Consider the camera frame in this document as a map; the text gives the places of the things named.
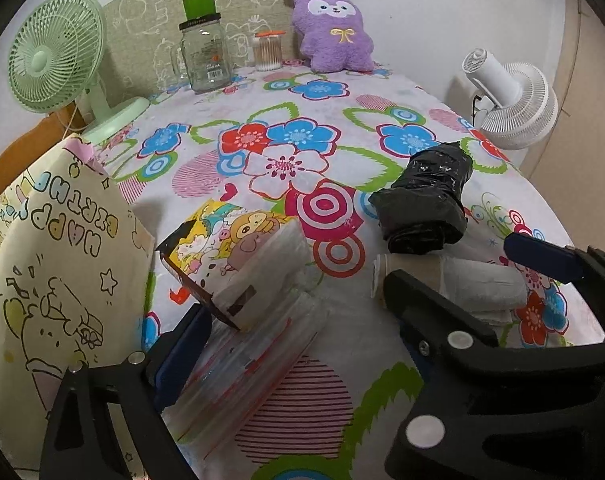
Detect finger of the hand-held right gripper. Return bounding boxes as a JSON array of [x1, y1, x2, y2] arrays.
[[503, 232, 605, 343]]

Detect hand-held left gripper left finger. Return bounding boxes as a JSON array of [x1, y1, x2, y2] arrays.
[[40, 302, 213, 480]]

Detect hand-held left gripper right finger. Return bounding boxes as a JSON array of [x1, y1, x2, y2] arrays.
[[385, 270, 605, 480]]

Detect white tissue roll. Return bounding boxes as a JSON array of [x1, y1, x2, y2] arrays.
[[372, 252, 525, 328]]

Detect clear zip bags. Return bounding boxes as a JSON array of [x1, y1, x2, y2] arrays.
[[165, 290, 330, 453]]

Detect cartoon print packet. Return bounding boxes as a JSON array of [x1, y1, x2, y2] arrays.
[[155, 199, 315, 332]]

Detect yellow cartoon fabric storage box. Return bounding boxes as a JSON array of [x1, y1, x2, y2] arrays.
[[0, 132, 156, 480]]

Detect black plastic bag roll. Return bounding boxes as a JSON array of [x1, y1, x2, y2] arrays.
[[368, 142, 474, 255]]

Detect white standing fan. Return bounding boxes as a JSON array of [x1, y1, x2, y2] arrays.
[[452, 47, 559, 151]]

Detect beige door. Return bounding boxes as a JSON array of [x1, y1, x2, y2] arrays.
[[522, 0, 605, 201]]

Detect floral tablecloth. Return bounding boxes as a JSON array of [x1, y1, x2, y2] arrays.
[[80, 57, 605, 480]]

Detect wooden bed headboard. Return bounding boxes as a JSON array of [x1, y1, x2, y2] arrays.
[[0, 107, 83, 211]]

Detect clear glass mug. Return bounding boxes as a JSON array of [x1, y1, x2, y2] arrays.
[[155, 42, 189, 92]]

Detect purple plush toy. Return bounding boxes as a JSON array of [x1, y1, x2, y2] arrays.
[[285, 0, 375, 73]]

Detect glass jar with green cap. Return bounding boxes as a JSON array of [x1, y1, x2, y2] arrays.
[[179, 0, 233, 95]]

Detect cotton swab jar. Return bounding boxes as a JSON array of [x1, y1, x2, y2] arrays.
[[252, 30, 286, 72]]

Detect green desk fan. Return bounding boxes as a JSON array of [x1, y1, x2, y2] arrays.
[[8, 0, 150, 148]]

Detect green patterned board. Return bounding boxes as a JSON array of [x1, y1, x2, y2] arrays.
[[102, 0, 296, 98]]

